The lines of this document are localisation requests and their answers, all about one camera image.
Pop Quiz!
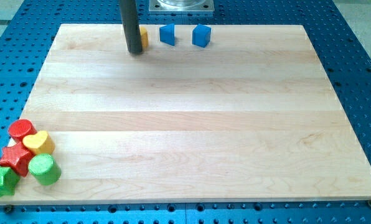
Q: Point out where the blue triangle block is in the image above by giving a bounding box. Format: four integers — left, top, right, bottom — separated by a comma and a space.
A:
159, 24, 176, 46

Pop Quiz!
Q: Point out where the red star block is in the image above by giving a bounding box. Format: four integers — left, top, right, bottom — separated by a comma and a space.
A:
0, 142, 34, 177

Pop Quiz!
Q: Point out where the blue perforated table plate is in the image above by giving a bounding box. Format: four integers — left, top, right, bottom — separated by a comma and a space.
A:
0, 1, 371, 223

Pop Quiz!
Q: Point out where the yellow heart block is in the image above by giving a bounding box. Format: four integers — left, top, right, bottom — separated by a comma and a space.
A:
22, 131, 55, 155

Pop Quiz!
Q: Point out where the red cylinder block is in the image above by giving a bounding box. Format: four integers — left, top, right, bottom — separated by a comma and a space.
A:
8, 119, 37, 142

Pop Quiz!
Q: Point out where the yellow block behind rod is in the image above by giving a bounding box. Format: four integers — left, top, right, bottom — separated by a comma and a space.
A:
139, 26, 149, 50

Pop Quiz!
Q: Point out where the wooden board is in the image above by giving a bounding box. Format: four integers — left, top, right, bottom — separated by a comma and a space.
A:
0, 24, 371, 205

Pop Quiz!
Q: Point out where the green star block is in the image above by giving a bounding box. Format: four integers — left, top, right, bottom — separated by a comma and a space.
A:
0, 166, 21, 198

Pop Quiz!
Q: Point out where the green cylinder block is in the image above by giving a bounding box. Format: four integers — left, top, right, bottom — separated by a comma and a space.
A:
28, 154, 62, 185

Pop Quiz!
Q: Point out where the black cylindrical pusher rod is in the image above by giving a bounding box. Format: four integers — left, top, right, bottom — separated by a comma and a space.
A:
118, 0, 143, 55

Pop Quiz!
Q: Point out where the blue cube block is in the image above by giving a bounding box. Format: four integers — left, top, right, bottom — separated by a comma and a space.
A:
192, 24, 212, 48

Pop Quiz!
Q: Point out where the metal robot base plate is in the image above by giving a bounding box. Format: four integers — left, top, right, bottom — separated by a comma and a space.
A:
149, 0, 215, 14

